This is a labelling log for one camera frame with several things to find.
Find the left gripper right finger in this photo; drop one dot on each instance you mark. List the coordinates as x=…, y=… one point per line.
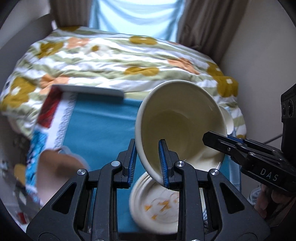
x=210, y=207

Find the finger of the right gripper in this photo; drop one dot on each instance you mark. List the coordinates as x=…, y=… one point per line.
x=227, y=145
x=255, y=145

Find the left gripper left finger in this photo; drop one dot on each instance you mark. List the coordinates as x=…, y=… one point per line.
x=85, y=207

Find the cream ceramic bowl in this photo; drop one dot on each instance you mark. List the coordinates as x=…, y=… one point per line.
x=228, y=120
x=179, y=112

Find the pink plastic basin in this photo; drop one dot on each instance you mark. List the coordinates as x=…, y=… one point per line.
x=55, y=167

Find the cream plate with orange print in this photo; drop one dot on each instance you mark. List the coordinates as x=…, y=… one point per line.
x=153, y=207

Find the right hand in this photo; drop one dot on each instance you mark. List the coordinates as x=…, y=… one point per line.
x=274, y=207

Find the blue patterned tablecloth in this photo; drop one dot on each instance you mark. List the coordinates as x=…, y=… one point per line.
x=96, y=126

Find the brown curtain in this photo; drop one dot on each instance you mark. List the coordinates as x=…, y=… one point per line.
x=209, y=26

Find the light blue sheer curtain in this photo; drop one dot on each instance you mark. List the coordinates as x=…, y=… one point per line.
x=158, y=19

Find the floral quilt blanket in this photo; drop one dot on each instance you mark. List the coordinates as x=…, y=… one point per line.
x=89, y=57

